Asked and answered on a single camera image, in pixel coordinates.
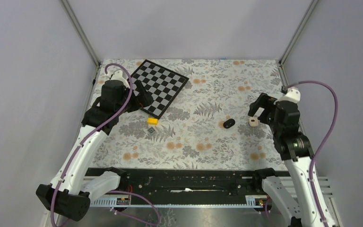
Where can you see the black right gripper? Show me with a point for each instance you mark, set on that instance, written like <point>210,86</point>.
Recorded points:
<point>261,101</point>

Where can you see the beige earbud charging case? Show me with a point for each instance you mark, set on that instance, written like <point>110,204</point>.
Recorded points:
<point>253,122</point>

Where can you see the black earbud case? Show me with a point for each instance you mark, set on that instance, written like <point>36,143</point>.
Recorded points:
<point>229,123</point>

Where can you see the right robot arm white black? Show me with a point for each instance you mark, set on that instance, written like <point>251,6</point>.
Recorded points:
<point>309,209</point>

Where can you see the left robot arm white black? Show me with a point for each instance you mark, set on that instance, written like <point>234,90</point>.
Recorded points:
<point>66,194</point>

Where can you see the black white checkerboard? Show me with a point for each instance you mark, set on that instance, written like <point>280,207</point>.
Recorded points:
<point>162,83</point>

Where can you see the yellow block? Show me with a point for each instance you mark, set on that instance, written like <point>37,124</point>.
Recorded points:
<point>152,121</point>

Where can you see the small grey square tile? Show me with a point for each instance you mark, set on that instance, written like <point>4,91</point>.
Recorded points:
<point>151,130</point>

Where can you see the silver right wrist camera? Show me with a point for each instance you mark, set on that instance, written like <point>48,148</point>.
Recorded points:
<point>292,95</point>

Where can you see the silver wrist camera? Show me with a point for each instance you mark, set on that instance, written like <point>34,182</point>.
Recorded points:
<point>118,75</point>
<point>292,95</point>

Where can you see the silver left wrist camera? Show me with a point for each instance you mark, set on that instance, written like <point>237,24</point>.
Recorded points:
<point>118,75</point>

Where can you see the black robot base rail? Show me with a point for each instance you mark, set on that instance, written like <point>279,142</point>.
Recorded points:
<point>144,183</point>

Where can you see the white slotted cable duct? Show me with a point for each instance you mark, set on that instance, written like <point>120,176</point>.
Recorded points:
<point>181,201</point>

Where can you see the right aluminium frame post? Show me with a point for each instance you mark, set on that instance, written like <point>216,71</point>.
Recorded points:
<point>305,19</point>

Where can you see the aluminium frame post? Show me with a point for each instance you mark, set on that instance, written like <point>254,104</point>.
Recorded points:
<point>80,31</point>
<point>305,19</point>

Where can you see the left aluminium frame post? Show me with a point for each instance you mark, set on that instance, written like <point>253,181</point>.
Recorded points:
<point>80,31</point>

